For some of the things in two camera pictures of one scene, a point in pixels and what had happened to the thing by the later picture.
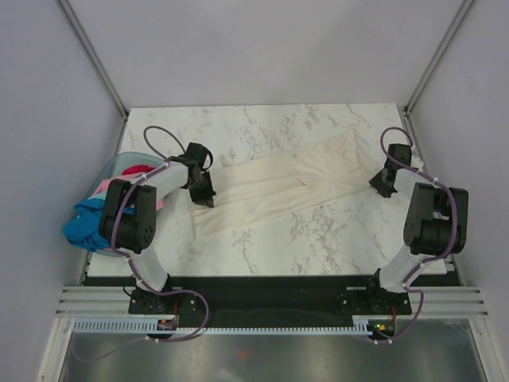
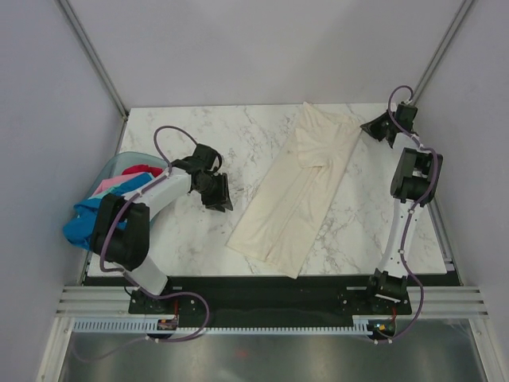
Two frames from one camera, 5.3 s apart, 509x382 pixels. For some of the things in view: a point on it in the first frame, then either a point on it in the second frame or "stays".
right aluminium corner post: [413, 99] stays
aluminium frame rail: [425, 301] stays
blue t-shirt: [83, 230] stays
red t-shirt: [138, 168] stays
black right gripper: [375, 182] -> [371, 128]
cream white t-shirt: [246, 195] -> [280, 223]
